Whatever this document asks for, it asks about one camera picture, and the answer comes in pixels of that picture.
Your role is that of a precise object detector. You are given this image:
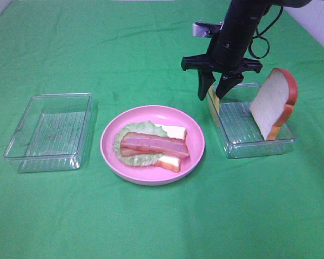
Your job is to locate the green lettuce leaf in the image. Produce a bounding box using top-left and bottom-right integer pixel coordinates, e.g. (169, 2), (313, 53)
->
(113, 121), (167, 167)

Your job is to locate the bread slice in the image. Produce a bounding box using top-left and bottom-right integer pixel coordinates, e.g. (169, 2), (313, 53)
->
(249, 68), (298, 140)
(154, 124), (187, 173)

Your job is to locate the green tablecloth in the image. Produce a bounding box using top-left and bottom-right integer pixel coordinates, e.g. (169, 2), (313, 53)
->
(0, 1), (324, 258)

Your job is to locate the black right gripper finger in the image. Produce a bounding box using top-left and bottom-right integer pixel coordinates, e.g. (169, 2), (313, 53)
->
(215, 73), (244, 98)
(198, 70), (215, 101)

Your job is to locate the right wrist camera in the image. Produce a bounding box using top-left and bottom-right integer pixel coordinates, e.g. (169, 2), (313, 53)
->
(192, 21), (223, 38)

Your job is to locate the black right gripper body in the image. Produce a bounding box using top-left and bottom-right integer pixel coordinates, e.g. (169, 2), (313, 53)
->
(181, 42), (262, 75)

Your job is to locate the left clear plastic tray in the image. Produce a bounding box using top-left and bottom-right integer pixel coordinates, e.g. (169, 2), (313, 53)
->
(3, 93), (92, 173)

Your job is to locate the bacon strip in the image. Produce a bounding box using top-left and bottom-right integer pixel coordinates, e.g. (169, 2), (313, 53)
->
(120, 132), (189, 158)
(120, 148), (158, 156)

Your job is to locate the pink round plate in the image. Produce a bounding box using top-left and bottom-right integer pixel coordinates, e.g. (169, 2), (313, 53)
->
(100, 105), (205, 186)

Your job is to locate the yellow cheese slice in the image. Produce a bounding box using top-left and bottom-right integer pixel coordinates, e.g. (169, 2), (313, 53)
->
(208, 86), (220, 114)

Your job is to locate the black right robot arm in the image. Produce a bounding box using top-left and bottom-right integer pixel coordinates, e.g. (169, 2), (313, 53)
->
(181, 1), (309, 100)

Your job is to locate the clear plastic tray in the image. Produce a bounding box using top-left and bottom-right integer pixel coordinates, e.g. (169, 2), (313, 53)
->
(206, 83), (295, 159)
(3, 93), (92, 173)

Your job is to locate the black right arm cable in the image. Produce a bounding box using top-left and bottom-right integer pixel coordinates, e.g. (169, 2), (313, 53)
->
(248, 5), (284, 59)

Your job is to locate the right clear plastic tray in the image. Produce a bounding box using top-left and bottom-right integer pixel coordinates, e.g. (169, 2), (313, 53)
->
(206, 83), (295, 159)

